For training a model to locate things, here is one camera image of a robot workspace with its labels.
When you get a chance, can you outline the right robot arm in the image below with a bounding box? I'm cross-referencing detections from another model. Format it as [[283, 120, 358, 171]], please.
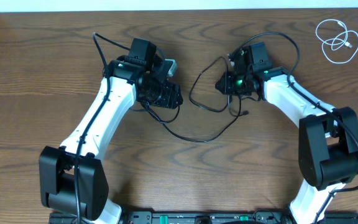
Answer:
[[215, 67, 358, 223]]

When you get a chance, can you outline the black USB cable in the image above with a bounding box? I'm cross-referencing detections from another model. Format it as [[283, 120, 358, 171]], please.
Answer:
[[141, 55, 250, 144]]

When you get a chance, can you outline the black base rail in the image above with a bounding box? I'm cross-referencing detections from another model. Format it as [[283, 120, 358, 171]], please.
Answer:
[[48, 210, 358, 224]]

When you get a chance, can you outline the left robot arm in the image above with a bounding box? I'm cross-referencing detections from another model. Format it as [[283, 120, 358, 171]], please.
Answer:
[[39, 39, 183, 223]]

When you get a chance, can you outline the white cable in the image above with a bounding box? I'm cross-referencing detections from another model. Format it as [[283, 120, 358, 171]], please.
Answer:
[[314, 18, 358, 65]]

